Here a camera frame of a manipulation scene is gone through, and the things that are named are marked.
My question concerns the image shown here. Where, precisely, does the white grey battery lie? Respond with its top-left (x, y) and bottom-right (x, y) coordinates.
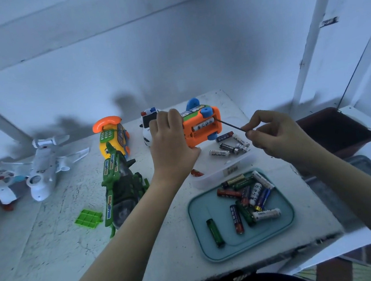
top-left (233, 133), bottom-right (251, 150)
top-left (208, 148), bottom-right (231, 159)

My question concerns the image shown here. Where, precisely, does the red screwdriver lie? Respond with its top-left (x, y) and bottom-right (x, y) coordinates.
top-left (215, 114), bottom-right (255, 139)

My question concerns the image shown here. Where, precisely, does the person's left hand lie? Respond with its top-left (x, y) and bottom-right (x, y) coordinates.
top-left (145, 106), bottom-right (206, 186)

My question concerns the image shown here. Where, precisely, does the green orange toy car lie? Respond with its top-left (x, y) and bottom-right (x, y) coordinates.
top-left (179, 95), bottom-right (225, 149)

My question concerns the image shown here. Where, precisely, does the green battery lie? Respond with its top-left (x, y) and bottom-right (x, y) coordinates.
top-left (205, 216), bottom-right (227, 249)

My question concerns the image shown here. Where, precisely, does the pile of batteries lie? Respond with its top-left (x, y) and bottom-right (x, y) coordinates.
top-left (215, 168), bottom-right (284, 230)

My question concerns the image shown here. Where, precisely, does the clear plastic container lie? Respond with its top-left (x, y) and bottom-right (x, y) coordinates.
top-left (183, 121), bottom-right (261, 191)

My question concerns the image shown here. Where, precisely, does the person's right forearm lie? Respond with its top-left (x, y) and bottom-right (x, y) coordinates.
top-left (297, 150), bottom-right (371, 281)

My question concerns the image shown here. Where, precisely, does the green battery cover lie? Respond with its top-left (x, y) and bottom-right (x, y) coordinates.
top-left (73, 207), bottom-right (105, 231)

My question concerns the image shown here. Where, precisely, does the dark brown storage box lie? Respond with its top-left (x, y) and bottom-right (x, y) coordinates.
top-left (295, 103), bottom-right (371, 164)

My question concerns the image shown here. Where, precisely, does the person's right hand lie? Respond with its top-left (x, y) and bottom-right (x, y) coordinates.
top-left (239, 103), bottom-right (325, 182)

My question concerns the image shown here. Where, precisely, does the black red battery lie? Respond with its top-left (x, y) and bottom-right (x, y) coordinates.
top-left (214, 131), bottom-right (236, 143)

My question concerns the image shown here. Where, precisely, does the yellow orange toy car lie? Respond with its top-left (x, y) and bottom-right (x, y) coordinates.
top-left (91, 114), bottom-right (133, 162)

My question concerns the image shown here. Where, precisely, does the grey storage box lid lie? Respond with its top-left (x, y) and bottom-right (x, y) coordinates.
top-left (308, 153), bottom-right (371, 233)

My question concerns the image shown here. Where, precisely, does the white toy airplane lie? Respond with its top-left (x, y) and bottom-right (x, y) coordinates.
top-left (0, 131), bottom-right (96, 206)

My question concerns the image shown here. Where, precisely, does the dark green toy helicopter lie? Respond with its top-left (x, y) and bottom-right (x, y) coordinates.
top-left (96, 138), bottom-right (155, 238)

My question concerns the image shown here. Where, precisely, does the person's left forearm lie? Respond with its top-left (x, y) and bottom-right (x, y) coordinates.
top-left (41, 173), bottom-right (189, 281)

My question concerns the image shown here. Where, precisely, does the black white toy car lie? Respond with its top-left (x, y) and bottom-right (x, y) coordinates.
top-left (139, 106), bottom-right (163, 149)

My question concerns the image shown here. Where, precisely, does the teal container lid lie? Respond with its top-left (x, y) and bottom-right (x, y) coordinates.
top-left (183, 165), bottom-right (301, 266)

